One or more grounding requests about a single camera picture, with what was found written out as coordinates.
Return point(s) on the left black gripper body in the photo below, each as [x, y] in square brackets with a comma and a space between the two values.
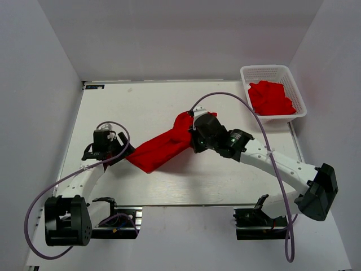
[115, 147]

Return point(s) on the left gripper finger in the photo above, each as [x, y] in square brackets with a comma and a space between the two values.
[124, 155]
[123, 139]

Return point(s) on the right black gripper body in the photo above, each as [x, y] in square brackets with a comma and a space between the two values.
[199, 143]

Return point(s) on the red t shirt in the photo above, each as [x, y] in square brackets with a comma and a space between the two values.
[152, 154]

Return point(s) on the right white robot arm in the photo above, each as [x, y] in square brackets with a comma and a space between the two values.
[315, 188]

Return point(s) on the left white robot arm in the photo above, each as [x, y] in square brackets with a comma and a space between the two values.
[71, 216]

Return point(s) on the red shirts in basket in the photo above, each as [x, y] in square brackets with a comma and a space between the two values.
[269, 99]

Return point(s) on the white plastic basket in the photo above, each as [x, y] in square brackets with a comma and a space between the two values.
[276, 74]

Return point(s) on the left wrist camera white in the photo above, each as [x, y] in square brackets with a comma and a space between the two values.
[107, 127]

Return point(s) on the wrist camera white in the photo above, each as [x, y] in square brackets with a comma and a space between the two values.
[197, 112]
[107, 127]

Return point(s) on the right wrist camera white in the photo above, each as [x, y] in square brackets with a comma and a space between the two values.
[197, 112]

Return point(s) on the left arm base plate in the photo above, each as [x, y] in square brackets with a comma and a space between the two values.
[125, 223]

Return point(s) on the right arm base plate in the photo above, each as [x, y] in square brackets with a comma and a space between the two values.
[256, 226]

